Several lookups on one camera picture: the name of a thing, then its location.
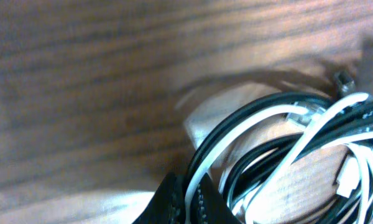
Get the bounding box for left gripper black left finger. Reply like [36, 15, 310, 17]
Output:
[132, 172, 185, 224]

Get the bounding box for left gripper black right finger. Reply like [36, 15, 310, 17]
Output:
[195, 174, 241, 224]

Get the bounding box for white USB cable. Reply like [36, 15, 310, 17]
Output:
[183, 92, 373, 224]

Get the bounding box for black USB cable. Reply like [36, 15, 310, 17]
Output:
[185, 70, 373, 224]

